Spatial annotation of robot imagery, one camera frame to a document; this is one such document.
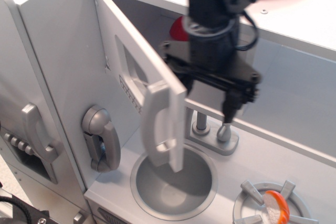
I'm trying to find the red toy strawberry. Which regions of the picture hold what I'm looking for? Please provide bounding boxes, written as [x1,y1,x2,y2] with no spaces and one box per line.
[169,16,188,41]

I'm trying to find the orange salmon sushi toy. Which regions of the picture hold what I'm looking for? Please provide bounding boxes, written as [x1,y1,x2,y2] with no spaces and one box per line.
[263,190,290,224]

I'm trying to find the grey round toy sink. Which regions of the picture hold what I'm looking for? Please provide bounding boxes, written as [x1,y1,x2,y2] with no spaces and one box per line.
[130,144,218,221]

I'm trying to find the grey toy stove burner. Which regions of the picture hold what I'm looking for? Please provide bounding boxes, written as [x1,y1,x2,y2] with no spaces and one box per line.
[233,180,319,223]

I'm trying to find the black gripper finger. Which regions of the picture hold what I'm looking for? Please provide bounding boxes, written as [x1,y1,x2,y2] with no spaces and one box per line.
[222,89,247,124]
[177,72,194,96]

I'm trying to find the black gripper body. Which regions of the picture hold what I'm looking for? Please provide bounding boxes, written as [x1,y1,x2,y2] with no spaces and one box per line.
[161,31,261,103]

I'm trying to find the grey fridge dispenser panel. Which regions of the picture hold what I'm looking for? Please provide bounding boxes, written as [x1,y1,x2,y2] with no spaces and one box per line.
[1,127,57,184]

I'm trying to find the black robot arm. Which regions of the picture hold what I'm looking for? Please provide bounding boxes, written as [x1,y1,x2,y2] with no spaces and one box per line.
[162,0,261,124]

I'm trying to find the grey toy fridge handle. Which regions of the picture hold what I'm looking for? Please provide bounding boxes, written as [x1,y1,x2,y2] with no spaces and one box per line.
[21,102,62,164]

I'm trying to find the white toy microwave door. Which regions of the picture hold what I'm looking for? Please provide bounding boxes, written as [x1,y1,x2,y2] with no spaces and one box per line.
[94,0,187,172]

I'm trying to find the grey toy faucet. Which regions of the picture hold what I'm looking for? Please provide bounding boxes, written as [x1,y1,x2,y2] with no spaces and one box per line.
[185,108,239,156]

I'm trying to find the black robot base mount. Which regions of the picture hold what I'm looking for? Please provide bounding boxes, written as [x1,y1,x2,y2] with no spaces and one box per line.
[1,188,53,223]

